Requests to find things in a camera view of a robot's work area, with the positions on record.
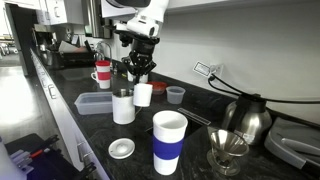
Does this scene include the black red handled clamp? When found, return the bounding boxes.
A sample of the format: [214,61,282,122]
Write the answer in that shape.
[28,134,61,159]

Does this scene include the white wall label sticker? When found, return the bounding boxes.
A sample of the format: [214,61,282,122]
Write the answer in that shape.
[192,60,212,78]

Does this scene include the white upper cabinet doors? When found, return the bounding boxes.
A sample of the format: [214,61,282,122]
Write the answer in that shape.
[3,0,84,26]

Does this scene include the clear plastic food container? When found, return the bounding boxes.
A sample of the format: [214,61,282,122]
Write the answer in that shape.
[74,91,114,116]

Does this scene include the black dish tray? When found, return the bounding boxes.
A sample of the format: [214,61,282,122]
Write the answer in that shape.
[49,46,98,68]

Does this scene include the white base cabinet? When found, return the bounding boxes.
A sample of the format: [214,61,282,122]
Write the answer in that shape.
[29,49,111,180]

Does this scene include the steel cabinet handle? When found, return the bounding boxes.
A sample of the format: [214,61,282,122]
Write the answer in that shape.
[76,141,93,163]
[47,83,58,100]

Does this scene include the steel sink faucet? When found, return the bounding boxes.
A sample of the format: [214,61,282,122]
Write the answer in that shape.
[94,40,114,64]

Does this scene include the stainless steel sink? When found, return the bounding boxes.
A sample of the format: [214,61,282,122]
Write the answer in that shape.
[58,66,96,83]

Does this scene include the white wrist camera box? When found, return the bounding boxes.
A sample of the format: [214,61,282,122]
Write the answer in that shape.
[114,13,161,38]

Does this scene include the white cup red lid band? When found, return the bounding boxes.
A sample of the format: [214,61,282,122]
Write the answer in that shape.
[95,60,112,90]

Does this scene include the white cup blue band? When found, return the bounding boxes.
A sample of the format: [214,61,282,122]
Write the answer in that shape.
[152,110,189,176]

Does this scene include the white wall cabinet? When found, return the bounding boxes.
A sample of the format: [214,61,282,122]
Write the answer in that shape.
[166,0,320,14]

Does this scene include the black power cable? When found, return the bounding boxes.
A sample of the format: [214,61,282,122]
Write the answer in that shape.
[206,73,320,105]

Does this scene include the white wall power outlet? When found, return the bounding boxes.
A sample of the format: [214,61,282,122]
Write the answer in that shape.
[209,63,225,77]

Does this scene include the white round cup lid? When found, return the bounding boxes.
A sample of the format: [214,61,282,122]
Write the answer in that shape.
[108,137,136,160]

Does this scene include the small clear plastic cup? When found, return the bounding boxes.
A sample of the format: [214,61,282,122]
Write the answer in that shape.
[165,85,187,105]

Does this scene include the stainless steel carafe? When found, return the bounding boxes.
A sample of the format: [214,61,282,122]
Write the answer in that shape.
[221,94,273,146]

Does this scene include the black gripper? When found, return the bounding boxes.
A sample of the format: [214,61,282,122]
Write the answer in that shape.
[114,30,160,84]

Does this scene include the plain white mug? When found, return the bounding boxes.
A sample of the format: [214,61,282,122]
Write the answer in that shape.
[132,82,154,108]
[127,71,149,84]

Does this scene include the white steel-lined tumbler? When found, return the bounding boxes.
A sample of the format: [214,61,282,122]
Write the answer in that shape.
[111,88,137,126]

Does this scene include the black equipment cart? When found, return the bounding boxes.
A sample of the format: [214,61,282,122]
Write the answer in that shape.
[4,133,98,180]

